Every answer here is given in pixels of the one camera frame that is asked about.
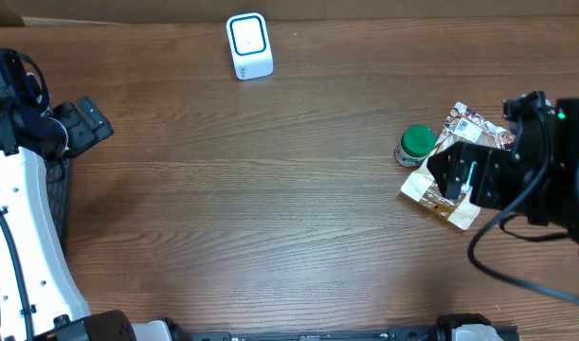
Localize teal white tissue pack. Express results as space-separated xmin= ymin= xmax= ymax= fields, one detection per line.
xmin=461 ymin=161 xmax=478 ymax=193

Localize clear bag beige contents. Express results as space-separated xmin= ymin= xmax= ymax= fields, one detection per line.
xmin=401 ymin=102 xmax=515 ymax=230

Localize green lid jar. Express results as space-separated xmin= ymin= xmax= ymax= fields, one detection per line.
xmin=394 ymin=125 xmax=436 ymax=168

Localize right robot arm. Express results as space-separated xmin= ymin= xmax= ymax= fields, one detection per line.
xmin=426 ymin=91 xmax=579 ymax=305

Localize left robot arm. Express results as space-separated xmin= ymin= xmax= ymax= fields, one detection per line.
xmin=0 ymin=48 xmax=184 ymax=341

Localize white barcode scanner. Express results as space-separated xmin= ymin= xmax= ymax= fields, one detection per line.
xmin=226 ymin=12 xmax=274 ymax=81

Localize grey plastic mesh basket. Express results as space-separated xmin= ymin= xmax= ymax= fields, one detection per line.
xmin=45 ymin=159 xmax=72 ymax=251

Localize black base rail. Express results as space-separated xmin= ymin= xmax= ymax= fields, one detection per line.
xmin=184 ymin=324 xmax=521 ymax=341

